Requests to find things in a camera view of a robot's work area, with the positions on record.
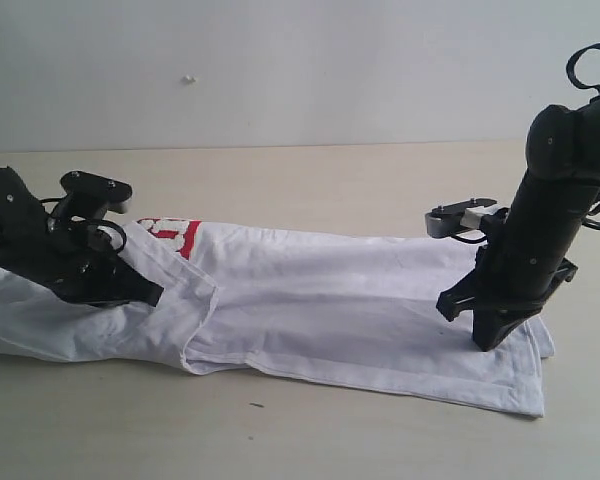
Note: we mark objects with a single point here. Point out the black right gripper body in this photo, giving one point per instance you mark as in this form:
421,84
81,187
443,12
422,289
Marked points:
522,266

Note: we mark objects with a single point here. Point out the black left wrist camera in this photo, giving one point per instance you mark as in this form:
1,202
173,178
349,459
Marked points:
91,196

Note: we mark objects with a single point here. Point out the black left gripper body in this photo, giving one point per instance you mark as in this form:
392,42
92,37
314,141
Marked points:
74,258

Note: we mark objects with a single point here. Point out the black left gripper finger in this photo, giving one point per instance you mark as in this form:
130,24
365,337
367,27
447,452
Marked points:
132,286

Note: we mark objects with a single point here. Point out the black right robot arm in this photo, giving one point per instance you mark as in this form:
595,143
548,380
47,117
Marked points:
562,177

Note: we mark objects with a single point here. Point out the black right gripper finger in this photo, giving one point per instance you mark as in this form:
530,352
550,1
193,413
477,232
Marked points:
462,297
492,323

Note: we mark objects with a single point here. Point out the small white wall hook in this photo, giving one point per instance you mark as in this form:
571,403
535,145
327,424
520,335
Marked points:
188,80

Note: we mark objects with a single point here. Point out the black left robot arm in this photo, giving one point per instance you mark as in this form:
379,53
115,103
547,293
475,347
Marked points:
20,209

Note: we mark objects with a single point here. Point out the white t-shirt red Chinese patch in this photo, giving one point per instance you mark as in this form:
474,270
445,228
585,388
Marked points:
355,312

